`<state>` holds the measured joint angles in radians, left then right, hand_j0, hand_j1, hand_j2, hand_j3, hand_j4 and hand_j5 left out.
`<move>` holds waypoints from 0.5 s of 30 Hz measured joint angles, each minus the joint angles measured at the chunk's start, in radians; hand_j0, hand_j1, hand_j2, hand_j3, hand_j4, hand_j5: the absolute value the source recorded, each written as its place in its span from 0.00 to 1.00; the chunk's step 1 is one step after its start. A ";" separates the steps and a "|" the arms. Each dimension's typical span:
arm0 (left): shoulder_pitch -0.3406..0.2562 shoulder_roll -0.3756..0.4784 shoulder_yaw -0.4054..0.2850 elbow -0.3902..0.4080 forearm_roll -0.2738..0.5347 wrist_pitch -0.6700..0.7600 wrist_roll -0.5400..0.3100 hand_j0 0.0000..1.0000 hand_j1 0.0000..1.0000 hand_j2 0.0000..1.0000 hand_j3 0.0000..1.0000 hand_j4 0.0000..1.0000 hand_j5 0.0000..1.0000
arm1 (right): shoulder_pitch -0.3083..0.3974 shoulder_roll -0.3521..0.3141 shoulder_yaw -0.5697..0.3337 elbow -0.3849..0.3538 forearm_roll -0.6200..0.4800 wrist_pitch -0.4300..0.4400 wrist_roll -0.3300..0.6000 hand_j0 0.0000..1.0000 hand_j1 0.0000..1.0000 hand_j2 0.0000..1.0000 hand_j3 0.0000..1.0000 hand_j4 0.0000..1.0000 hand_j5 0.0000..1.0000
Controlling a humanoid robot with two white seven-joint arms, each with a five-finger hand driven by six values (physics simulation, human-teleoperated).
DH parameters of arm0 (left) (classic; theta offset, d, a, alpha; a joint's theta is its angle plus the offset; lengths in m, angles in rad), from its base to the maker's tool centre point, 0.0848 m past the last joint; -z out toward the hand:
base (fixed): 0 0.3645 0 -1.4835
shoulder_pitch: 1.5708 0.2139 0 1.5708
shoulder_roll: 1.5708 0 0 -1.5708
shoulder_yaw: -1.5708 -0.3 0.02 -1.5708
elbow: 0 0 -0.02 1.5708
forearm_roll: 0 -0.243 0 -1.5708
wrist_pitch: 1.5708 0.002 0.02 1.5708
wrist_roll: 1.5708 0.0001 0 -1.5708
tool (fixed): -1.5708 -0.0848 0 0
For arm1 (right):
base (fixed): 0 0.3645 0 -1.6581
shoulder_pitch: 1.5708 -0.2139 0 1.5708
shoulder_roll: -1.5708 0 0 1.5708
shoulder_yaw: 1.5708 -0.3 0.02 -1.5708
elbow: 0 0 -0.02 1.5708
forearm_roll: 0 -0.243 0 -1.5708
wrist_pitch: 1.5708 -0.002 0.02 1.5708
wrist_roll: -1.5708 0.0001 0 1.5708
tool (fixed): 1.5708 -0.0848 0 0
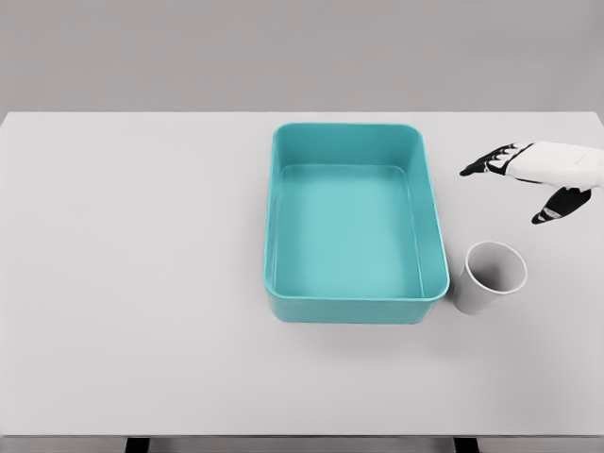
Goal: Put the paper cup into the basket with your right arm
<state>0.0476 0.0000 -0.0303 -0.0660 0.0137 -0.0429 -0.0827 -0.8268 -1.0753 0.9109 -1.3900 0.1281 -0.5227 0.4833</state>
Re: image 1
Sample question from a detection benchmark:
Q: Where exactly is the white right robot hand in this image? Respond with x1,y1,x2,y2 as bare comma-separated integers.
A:
459,142,604,227

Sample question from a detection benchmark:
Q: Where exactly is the white paper cup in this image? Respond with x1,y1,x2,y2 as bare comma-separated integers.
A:
453,241,529,316

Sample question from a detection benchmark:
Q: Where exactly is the teal rectangular plastic basket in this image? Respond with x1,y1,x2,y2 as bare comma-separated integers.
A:
261,122,450,326

